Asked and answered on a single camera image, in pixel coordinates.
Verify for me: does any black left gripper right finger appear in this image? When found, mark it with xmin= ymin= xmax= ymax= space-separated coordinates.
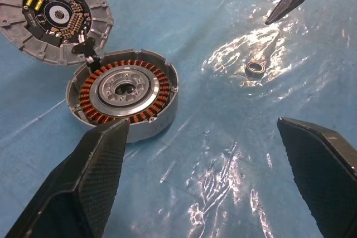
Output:
xmin=277 ymin=117 xmax=357 ymax=238

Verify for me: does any grey motor housing with copper windings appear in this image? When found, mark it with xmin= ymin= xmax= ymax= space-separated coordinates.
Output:
xmin=66 ymin=48 xmax=179 ymax=144

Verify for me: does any grey motor cover with circuit board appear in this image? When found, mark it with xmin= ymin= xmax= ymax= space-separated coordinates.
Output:
xmin=0 ymin=0 xmax=114 ymax=66

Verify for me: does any small metal bearing ring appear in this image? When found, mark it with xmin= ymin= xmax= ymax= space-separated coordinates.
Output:
xmin=245 ymin=61 xmax=266 ymax=77

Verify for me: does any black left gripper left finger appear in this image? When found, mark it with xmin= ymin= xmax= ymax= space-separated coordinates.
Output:
xmin=5 ymin=118 xmax=131 ymax=238

